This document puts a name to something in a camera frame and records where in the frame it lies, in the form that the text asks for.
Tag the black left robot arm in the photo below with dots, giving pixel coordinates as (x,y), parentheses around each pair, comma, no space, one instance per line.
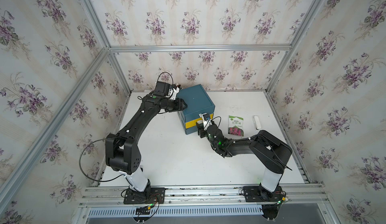
(121,149)

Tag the teal drawer cabinet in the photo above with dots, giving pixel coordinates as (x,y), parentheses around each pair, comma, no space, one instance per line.
(198,102)

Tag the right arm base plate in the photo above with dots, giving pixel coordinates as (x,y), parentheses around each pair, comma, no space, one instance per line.
(256,194)

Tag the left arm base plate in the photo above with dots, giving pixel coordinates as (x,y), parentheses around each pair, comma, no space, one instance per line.
(149,196)

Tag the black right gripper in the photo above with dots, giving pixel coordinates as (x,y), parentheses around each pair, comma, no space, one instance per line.
(200,130)

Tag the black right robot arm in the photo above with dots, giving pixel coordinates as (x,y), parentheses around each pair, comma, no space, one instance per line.
(273,153)

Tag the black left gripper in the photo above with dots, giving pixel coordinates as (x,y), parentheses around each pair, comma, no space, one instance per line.
(178,105)

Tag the aluminium mounting rail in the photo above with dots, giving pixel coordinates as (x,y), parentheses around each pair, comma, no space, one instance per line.
(202,195)

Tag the teal bottom drawer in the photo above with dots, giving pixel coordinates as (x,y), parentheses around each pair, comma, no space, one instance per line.
(191,130)

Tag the white small device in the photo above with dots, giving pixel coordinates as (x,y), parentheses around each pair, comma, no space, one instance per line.
(257,123)

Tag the yellow drawer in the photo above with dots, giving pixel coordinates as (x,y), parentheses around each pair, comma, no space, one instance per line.
(192,123)

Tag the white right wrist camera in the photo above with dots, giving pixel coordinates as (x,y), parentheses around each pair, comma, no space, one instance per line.
(206,118)

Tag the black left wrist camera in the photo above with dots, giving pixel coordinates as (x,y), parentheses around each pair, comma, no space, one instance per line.
(162,89)

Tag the green white seed bag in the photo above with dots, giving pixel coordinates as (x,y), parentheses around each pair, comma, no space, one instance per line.
(235,126)

